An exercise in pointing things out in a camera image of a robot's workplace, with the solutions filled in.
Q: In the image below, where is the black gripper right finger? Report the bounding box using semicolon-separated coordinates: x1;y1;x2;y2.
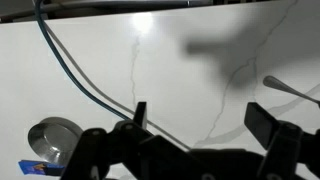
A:
244;102;320;180

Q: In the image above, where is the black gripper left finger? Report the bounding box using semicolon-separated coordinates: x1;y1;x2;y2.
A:
61;101;214;180

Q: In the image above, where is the round steel bowl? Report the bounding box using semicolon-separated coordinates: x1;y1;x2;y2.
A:
27;116;84;166

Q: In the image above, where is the silver metal fork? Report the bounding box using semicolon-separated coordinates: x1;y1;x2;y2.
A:
262;75;320;108

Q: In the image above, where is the blue snack bar wrapper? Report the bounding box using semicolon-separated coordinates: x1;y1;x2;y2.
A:
18;159;66;177

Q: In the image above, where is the dark long power cable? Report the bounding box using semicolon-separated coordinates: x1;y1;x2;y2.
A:
34;0;132;121

